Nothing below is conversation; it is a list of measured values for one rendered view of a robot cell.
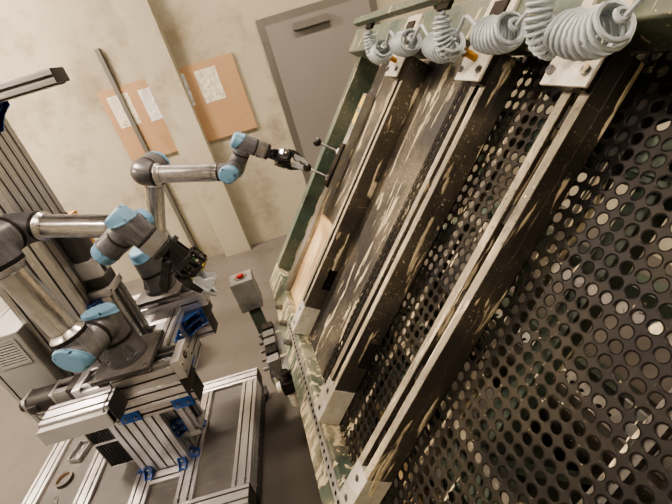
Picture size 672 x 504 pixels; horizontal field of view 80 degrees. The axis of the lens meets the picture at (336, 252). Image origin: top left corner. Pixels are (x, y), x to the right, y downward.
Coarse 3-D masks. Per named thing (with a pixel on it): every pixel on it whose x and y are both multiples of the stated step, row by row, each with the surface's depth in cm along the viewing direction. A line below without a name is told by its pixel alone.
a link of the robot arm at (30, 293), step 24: (0, 240) 115; (24, 240) 123; (0, 264) 115; (24, 264) 122; (24, 288) 120; (48, 312) 125; (72, 336) 128; (96, 336) 136; (72, 360) 129; (96, 360) 135
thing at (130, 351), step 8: (128, 336) 149; (136, 336) 153; (120, 344) 147; (128, 344) 148; (136, 344) 151; (144, 344) 154; (104, 352) 148; (112, 352) 146; (120, 352) 147; (128, 352) 149; (136, 352) 150; (144, 352) 153; (112, 360) 147; (120, 360) 147; (128, 360) 148; (136, 360) 150; (112, 368) 149; (120, 368) 148
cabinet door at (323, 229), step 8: (320, 224) 179; (328, 224) 170; (320, 232) 177; (328, 232) 167; (312, 240) 183; (320, 240) 174; (312, 248) 180; (320, 248) 172; (312, 256) 178; (304, 264) 184; (312, 264) 175; (304, 272) 182; (312, 272) 173; (296, 280) 188; (304, 280) 179; (296, 288) 185; (304, 288) 176; (296, 296) 182; (296, 304) 179
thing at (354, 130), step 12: (372, 96) 165; (360, 108) 166; (360, 120) 168; (348, 132) 172; (348, 144) 171; (348, 156) 173; (336, 168) 174; (336, 180) 176; (324, 192) 179; (324, 204) 179; (312, 228) 183; (300, 252) 187; (300, 264) 188; (288, 276) 194; (288, 288) 192
